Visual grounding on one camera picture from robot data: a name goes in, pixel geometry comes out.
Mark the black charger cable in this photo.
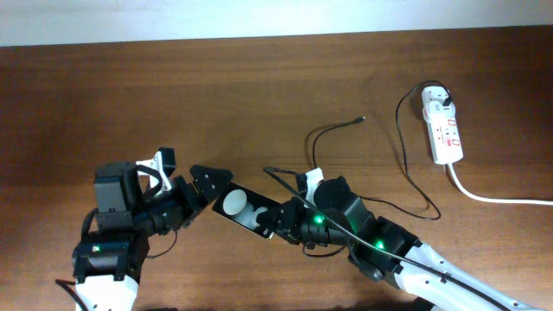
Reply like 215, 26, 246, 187
311, 79, 454, 221

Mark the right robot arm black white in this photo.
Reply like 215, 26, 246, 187
261, 177, 532, 310

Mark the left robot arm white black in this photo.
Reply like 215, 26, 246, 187
69, 162, 233, 310

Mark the black smartphone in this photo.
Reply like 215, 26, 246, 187
212, 182, 279, 240

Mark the white power strip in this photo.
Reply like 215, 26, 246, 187
422, 86, 463, 165

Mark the white power strip cord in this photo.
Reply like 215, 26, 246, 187
445, 162, 553, 206

